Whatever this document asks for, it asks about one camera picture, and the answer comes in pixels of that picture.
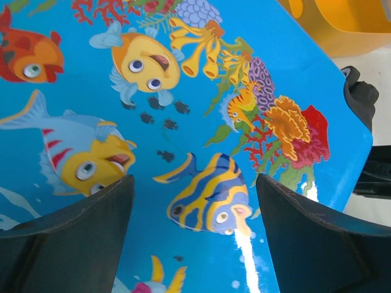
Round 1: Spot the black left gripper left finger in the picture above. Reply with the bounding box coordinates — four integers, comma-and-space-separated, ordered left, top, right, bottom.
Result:
1, 175, 135, 292

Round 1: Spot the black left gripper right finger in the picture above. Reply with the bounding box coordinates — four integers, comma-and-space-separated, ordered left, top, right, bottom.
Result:
256, 174, 390, 292

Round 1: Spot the blue fish-print kids suitcase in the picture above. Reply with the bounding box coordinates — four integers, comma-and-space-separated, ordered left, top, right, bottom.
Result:
1, 1, 372, 292

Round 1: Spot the yellow plastic basket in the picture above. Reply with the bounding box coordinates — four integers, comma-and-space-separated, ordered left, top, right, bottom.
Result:
279, 0, 390, 58

